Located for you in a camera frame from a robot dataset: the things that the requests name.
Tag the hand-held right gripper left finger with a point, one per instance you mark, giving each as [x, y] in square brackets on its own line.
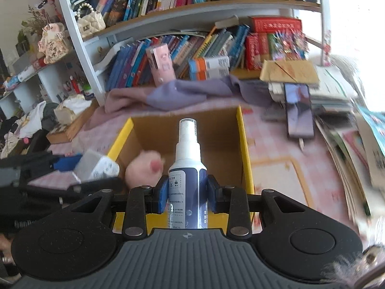
[162, 193]

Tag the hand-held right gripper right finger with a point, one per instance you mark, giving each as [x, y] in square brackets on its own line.
[213, 196]

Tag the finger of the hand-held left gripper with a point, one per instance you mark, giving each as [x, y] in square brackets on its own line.
[96, 185]
[67, 162]

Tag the white grey foil packet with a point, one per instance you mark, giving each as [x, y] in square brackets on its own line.
[99, 165]

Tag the pink plush pig toy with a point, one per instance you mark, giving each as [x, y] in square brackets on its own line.
[141, 168]

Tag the white blue spray bottle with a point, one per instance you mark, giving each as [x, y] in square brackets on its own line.
[186, 162]

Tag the cardboard box with yellow flaps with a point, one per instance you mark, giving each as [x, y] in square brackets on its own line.
[216, 144]

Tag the wooden tissue box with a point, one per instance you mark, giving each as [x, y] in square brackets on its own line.
[69, 128]

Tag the pile of clothes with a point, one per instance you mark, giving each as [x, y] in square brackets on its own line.
[27, 123]

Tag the green cap bottle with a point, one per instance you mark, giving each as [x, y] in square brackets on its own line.
[88, 93]

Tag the white side shelf unit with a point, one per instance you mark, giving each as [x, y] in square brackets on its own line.
[30, 87]

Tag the purple and pink cloth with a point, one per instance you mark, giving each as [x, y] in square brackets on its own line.
[168, 96]

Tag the row of leaning blue books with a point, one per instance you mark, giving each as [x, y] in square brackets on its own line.
[135, 66]

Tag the floral dressed doll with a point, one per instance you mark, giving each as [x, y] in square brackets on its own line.
[54, 43]

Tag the black smartphone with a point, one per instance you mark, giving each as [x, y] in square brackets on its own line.
[297, 111]

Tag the pink cartoon humidifier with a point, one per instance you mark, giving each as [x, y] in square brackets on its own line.
[161, 64]

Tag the cream quilted pearl handbag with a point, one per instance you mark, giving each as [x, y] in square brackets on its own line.
[90, 24]

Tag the cardboard piece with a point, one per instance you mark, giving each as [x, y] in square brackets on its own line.
[288, 72]

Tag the pile of booklets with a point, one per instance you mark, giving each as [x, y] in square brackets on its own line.
[355, 150]

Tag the stack of papers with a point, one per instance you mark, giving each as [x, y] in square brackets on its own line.
[331, 93]

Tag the thick red dictionary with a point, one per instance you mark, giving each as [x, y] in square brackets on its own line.
[275, 24]

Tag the white frame wooden bookshelf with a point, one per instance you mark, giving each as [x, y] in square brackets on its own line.
[180, 13]

